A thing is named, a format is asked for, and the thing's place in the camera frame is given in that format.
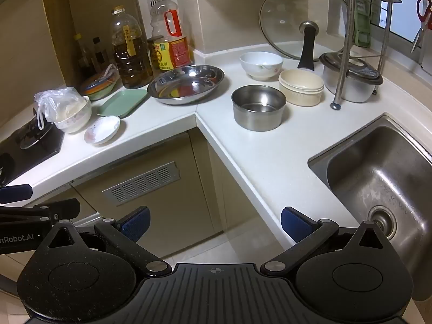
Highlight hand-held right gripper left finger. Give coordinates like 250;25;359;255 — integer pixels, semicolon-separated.
47;206;173;279

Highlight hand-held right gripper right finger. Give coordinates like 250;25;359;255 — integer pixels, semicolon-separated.
263;206;385;275

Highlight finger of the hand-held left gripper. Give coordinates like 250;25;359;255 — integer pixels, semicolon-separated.
0;184;33;205
0;198;82;226

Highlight small white saucer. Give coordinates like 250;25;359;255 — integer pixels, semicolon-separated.
84;115;121;145

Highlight stainless steel bowl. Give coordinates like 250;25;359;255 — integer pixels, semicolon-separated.
231;85;287;131

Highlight green rectangular plate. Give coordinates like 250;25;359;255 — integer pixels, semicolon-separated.
96;89;151;119

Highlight cream plastic bowl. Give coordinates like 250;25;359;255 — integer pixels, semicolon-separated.
278;69;325;107

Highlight stainless steel plate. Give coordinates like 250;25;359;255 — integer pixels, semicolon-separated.
147;64;225;105

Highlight white floral ceramic bowl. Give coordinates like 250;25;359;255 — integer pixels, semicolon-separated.
239;52;284;82

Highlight black gas stove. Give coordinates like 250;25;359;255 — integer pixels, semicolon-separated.
0;108;65;186

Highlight cabinet vent grille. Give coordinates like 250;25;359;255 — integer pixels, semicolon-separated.
102;161;181;206

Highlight beige cabinet door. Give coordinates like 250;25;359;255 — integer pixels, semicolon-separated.
71;131;225;259

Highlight sink drain strainer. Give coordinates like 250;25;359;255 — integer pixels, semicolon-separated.
367;204;398;240

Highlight white patterned bowl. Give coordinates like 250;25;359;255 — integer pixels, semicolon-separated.
54;95;92;134

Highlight clear plastic bag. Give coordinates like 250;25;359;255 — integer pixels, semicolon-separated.
33;87;85;130

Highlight stainless steel sink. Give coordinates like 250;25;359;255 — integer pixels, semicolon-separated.
307;114;432;311

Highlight multicoloured bowl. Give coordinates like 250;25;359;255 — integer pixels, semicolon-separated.
80;71;120;101

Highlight stainless steel pot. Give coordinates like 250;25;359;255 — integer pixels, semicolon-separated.
322;69;377;103

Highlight small bottle yellow cap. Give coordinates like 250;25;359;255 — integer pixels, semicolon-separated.
73;33;95;78

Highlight small dark sauce bottle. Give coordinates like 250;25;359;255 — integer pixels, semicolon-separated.
92;36;110;75

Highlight metal dish rack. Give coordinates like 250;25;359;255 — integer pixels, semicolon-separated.
332;0;404;111

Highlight large oil bottle yellow cap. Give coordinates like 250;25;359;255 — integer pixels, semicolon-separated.
111;6;154;89

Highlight dark steel pot lid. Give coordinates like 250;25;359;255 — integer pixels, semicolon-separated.
319;52;384;86

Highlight window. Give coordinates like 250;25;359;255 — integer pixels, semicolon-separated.
369;0;432;55

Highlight oil bottle red handle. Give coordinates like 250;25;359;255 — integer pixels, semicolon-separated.
150;0;191;71

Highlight glass pot lid black handle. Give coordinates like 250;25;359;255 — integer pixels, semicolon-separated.
259;0;352;71

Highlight red handled scissors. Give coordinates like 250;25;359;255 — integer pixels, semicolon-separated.
410;0;432;54

